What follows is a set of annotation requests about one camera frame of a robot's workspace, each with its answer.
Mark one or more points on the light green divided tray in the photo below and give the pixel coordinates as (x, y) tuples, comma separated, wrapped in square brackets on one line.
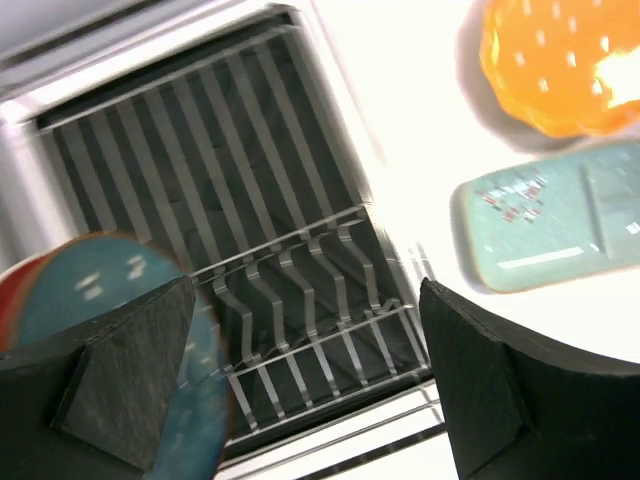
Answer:
[(567, 216)]

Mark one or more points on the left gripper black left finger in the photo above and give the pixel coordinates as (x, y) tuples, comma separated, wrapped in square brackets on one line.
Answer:
[(91, 401)]

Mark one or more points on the black drip tray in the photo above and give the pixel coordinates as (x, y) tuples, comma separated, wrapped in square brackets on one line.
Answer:
[(225, 175)]

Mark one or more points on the teal round plate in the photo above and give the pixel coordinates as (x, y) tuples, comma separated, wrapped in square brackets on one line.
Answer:
[(94, 274)]

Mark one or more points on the red blue floral plate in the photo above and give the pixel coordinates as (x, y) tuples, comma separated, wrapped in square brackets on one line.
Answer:
[(14, 284)]

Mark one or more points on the yellow dotted plate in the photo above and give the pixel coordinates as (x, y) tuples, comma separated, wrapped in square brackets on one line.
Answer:
[(566, 68)]

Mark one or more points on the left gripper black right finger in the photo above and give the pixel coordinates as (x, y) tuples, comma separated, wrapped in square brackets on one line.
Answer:
[(520, 405)]

